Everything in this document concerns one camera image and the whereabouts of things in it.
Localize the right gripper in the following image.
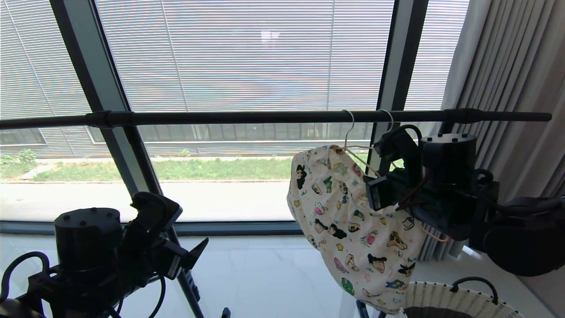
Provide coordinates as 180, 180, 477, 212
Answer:
365, 170, 426, 219

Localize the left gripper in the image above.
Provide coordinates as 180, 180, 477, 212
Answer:
152, 238, 191, 281

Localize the cream printed garment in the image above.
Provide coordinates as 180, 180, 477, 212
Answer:
287, 145, 427, 315

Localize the pink clothes hanger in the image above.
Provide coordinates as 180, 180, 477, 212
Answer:
331, 110, 384, 177
377, 109, 452, 242

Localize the white laundry basket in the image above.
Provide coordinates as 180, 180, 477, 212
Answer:
399, 277, 524, 318

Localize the black clothes rack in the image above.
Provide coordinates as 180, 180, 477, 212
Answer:
0, 108, 552, 318

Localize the beige curtain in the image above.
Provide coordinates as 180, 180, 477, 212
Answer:
417, 0, 565, 262

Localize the window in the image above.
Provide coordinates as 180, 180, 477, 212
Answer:
0, 0, 471, 236

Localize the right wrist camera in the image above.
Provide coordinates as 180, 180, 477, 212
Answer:
374, 125, 423, 174

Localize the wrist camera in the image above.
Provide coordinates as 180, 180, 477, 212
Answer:
374, 125, 423, 174
130, 191, 183, 248

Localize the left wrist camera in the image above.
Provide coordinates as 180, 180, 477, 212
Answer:
130, 191, 183, 248

